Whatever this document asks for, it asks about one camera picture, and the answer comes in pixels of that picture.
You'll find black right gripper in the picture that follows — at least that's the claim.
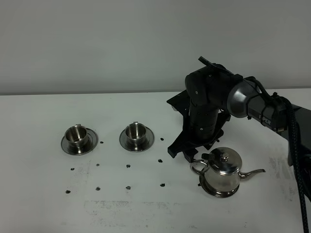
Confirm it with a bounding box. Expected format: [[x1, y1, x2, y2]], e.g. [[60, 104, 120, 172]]
[[167, 90, 231, 162]]

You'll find right stainless steel teacup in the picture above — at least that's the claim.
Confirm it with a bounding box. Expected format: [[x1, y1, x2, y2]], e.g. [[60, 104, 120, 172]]
[[125, 122, 147, 151]]

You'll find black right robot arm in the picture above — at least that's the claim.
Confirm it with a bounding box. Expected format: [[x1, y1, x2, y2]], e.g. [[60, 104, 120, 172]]
[[168, 57, 290, 162]]

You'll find stainless steel teapot saucer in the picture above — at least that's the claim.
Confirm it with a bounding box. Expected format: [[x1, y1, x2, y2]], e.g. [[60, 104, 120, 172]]
[[199, 176, 239, 198]]

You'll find stainless steel teacup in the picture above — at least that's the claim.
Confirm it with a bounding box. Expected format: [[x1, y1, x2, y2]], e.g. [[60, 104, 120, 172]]
[[125, 122, 147, 151], [64, 124, 88, 154]]

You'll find left stainless steel teacup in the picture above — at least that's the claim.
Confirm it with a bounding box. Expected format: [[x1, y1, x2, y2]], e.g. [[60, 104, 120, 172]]
[[64, 124, 88, 154]]

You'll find left stainless steel saucer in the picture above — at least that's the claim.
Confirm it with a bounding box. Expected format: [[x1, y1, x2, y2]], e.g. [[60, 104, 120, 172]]
[[61, 128, 98, 156]]

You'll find right stainless steel saucer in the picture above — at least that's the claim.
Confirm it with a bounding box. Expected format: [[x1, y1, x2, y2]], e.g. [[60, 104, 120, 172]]
[[119, 127, 155, 152]]

